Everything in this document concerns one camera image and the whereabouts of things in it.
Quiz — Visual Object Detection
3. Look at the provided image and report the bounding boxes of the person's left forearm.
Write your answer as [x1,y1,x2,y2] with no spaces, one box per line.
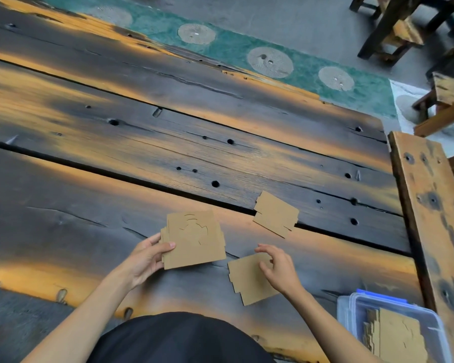
[21,270,137,363]

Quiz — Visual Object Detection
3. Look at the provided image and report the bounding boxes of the person's black shirt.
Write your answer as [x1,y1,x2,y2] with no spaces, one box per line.
[87,312,275,363]

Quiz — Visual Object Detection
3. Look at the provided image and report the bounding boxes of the weathered wooden bench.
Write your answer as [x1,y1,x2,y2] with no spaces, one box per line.
[387,131,454,363]

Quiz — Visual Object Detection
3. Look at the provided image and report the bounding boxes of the green floor strip with discs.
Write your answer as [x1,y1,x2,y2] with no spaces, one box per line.
[34,0,398,118]

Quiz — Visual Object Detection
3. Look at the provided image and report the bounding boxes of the clear plastic box blue clips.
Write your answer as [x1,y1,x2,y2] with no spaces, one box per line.
[336,289,453,363]

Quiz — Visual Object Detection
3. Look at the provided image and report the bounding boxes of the stack of cardboard pieces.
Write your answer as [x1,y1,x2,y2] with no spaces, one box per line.
[362,307,429,363]

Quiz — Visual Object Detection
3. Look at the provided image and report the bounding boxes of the person's left hand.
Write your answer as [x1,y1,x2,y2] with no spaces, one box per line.
[116,232,177,291]

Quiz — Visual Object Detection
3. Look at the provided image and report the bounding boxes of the person's right forearm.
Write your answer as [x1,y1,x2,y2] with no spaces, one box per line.
[287,285,383,363]

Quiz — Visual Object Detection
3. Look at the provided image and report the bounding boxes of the person's right hand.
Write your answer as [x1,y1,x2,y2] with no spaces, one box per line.
[254,243,307,299]

